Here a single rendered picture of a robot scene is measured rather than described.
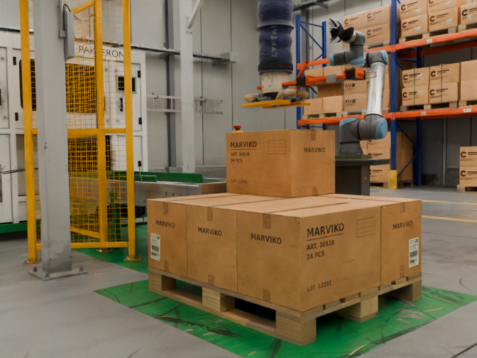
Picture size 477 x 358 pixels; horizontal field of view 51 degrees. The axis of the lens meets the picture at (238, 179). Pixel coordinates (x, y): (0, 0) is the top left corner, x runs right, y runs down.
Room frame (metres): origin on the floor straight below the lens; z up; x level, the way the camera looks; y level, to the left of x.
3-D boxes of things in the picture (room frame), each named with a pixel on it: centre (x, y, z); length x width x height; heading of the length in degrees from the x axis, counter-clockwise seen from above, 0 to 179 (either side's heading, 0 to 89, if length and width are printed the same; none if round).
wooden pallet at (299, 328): (2.82, -0.23, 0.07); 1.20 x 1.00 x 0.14; 42
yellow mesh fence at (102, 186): (4.57, 1.49, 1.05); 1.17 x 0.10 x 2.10; 42
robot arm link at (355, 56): (3.43, -0.80, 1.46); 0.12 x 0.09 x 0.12; 60
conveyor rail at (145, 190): (4.18, 1.02, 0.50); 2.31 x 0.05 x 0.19; 42
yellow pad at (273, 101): (3.19, -0.18, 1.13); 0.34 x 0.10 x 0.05; 42
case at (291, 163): (3.25, -0.26, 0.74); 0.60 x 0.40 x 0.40; 40
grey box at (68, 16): (3.48, 1.17, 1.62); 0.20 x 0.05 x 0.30; 42
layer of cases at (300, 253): (2.82, -0.23, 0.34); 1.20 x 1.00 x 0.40; 42
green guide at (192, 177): (4.84, 0.81, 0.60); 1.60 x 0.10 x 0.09; 42
